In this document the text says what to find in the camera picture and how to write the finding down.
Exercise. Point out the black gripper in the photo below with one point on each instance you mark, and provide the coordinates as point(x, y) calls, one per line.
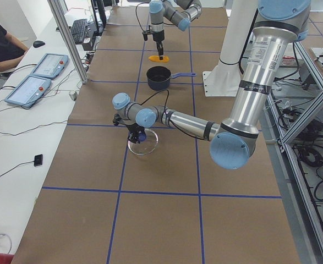
point(158, 36)
point(133, 128)

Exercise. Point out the glass pot lid purple knob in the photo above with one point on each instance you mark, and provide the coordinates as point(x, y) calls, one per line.
point(148, 143)

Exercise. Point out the yellow corn cob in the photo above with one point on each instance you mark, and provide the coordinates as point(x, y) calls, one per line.
point(159, 59)

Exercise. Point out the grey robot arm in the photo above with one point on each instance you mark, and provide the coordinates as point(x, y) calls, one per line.
point(159, 10)
point(256, 39)

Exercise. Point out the black keyboard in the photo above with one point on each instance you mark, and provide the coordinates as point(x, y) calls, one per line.
point(78, 30)

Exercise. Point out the upper blue teach pendant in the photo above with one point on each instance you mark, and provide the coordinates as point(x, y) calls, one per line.
point(51, 65)

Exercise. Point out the blue teach pendant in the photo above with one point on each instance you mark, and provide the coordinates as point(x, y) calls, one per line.
point(51, 65)
point(31, 89)

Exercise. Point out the lower blue teach pendant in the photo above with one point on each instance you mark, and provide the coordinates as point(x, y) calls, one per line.
point(31, 89)

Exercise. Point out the black computer mouse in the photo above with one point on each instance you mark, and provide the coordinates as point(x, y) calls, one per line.
point(38, 43)

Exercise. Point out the person in black shirt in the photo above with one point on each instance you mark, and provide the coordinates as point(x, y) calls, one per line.
point(12, 50)

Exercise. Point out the dark blue pot purple handle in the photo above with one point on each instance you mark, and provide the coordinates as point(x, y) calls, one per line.
point(158, 77)

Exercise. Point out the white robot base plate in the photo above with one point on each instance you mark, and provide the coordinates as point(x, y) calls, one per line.
point(222, 81)

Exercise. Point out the aluminium frame post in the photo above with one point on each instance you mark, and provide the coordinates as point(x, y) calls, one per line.
point(64, 30)

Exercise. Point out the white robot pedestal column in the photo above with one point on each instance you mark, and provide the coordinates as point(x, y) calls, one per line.
point(240, 20)

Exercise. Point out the small black pad with cable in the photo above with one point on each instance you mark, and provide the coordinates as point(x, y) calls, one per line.
point(37, 161)

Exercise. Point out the aluminium side frame rack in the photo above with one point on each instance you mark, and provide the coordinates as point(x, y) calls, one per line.
point(292, 123)

